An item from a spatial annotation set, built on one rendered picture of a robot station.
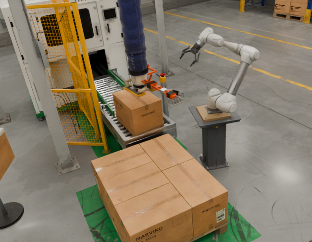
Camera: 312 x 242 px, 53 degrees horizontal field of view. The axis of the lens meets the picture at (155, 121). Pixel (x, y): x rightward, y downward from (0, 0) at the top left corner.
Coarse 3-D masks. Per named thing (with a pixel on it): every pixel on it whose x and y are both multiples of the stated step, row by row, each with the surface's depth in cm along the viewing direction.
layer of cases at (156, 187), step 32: (96, 160) 351; (128, 160) 345; (160, 160) 339; (192, 160) 333; (128, 192) 301; (160, 192) 297; (192, 192) 293; (224, 192) 288; (128, 224) 267; (160, 224) 267; (192, 224) 288
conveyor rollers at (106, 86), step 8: (96, 80) 556; (104, 80) 553; (112, 80) 550; (96, 88) 524; (104, 88) 521; (112, 88) 518; (120, 88) 514; (104, 96) 496; (112, 104) 468; (120, 128) 406; (128, 136) 386
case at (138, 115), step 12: (120, 96) 395; (132, 96) 392; (144, 96) 388; (120, 108) 396; (132, 108) 364; (144, 108) 368; (156, 108) 377; (120, 120) 414; (132, 120) 370; (144, 120) 375; (156, 120) 384; (132, 132) 385; (144, 132) 382
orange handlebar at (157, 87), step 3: (150, 69) 379; (153, 69) 375; (150, 72) 368; (153, 72) 369; (141, 81) 349; (144, 81) 346; (147, 81) 347; (153, 87) 332; (156, 87) 328; (159, 87) 330; (174, 96) 308
